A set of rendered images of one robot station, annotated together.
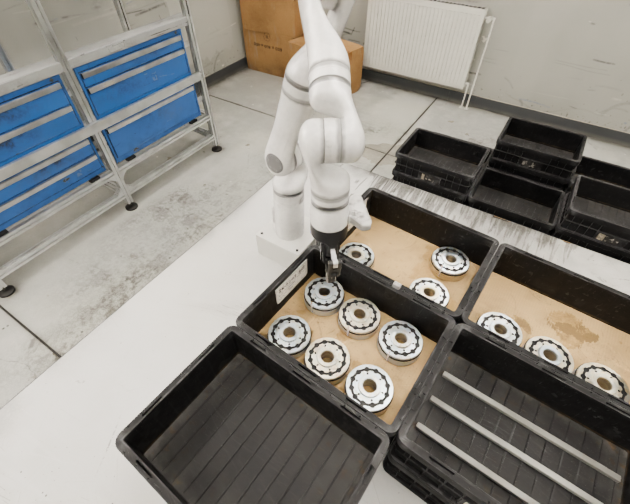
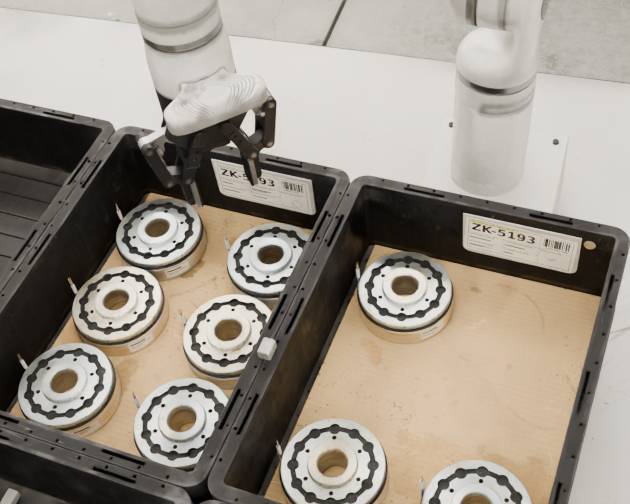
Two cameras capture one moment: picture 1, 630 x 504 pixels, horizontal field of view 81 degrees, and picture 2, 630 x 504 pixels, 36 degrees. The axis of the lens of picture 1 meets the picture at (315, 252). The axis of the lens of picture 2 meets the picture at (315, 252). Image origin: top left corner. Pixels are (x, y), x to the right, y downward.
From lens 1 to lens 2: 0.89 m
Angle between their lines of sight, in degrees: 51
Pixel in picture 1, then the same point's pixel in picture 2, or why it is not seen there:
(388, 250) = (479, 367)
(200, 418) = (7, 184)
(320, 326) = (205, 285)
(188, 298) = (285, 107)
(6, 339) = (307, 13)
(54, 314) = (373, 36)
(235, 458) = not seen: outside the picture
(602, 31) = not seen: outside the picture
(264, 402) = not seen: hidden behind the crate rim
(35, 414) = (49, 47)
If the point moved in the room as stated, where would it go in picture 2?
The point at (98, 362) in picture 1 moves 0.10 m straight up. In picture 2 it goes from (135, 63) to (119, 14)
